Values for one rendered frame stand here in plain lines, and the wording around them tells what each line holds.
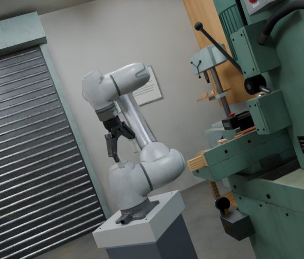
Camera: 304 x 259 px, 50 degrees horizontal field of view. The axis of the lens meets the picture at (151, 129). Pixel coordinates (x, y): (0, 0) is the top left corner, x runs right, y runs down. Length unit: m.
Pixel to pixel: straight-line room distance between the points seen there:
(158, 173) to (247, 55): 0.78
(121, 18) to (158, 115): 1.34
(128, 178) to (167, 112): 2.82
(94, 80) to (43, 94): 2.80
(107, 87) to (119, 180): 0.47
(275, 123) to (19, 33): 3.36
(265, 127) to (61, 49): 3.46
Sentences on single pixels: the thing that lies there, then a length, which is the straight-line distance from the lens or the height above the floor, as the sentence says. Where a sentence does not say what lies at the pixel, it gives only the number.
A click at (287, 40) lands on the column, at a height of 1.21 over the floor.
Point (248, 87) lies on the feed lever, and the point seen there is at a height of 1.12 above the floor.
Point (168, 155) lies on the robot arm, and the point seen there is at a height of 0.92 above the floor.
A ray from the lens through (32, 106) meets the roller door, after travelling 4.11.
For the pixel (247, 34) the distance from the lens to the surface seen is 1.05.
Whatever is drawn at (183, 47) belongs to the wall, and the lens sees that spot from 4.57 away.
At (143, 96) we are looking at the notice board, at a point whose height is 1.35.
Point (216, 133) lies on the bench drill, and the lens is 3.63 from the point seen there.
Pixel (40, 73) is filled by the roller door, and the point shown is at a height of 2.02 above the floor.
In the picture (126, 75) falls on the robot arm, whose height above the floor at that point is 1.33.
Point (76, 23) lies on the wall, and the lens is 4.37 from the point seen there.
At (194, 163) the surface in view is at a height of 0.93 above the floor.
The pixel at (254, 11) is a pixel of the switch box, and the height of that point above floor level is 1.32.
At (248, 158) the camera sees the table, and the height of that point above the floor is 0.87.
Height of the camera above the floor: 1.17
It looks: 3 degrees down
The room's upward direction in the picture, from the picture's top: 20 degrees counter-clockwise
